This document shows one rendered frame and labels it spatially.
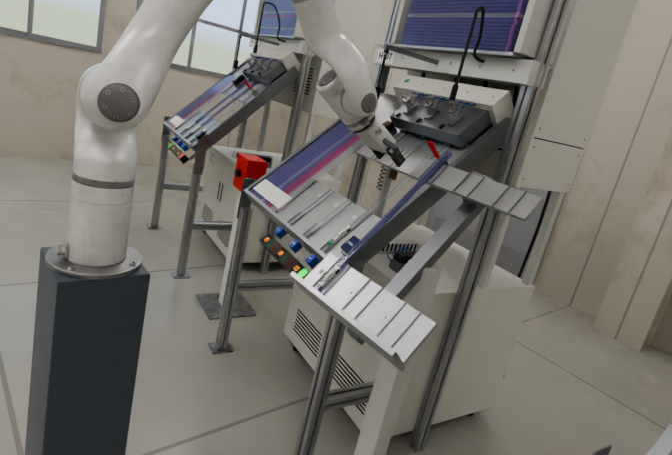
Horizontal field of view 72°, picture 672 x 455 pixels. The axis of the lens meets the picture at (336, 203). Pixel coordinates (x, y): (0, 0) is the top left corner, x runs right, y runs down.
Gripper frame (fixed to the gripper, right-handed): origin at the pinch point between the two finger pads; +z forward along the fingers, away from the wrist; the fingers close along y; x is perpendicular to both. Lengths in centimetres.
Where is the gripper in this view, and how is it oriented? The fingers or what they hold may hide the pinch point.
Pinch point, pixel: (390, 157)
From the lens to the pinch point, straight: 136.6
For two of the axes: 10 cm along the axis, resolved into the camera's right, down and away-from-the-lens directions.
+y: -5.1, -3.2, 8.0
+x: -6.5, 7.5, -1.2
